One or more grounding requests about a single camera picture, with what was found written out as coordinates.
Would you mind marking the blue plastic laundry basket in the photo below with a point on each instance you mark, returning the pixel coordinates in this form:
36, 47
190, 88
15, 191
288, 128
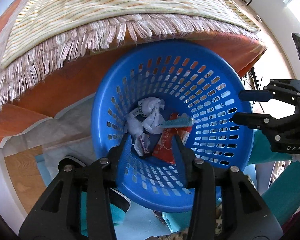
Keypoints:
161, 90

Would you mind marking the white plastic bag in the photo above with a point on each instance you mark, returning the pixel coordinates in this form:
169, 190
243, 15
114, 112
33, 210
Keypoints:
145, 118

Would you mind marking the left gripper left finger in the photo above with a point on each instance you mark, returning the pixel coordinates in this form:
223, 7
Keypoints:
76, 203

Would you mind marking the yellow striped fringed blanket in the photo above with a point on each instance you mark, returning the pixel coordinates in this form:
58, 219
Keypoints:
40, 35

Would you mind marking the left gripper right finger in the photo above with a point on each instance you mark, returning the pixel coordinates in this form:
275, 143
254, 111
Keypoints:
226, 205

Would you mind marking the orange floral bed sheet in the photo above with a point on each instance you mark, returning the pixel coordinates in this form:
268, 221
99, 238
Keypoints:
80, 78

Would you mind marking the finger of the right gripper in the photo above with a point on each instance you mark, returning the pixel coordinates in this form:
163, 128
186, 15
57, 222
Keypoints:
262, 123
265, 93

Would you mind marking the red cardboard box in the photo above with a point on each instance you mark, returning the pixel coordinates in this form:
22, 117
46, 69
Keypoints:
163, 149

